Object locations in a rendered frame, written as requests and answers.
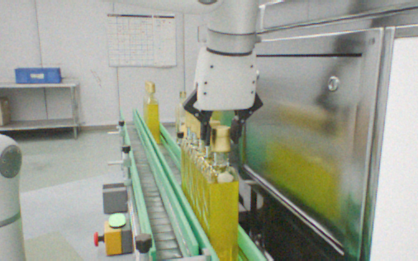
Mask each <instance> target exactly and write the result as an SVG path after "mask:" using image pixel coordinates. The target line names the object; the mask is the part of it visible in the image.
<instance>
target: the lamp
mask: <svg viewBox="0 0 418 261"><path fill-rule="evenodd" d="M125 225H126V221H125V216H123V215H122V214H115V215H112V216H110V219H109V226H110V228H112V229H120V228H121V227H123V226H125Z"/></svg>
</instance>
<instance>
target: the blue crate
mask: <svg viewBox="0 0 418 261"><path fill-rule="evenodd" d="M15 80H16V83H60V82H61V81H62V78H61V70H60V68H15Z"/></svg>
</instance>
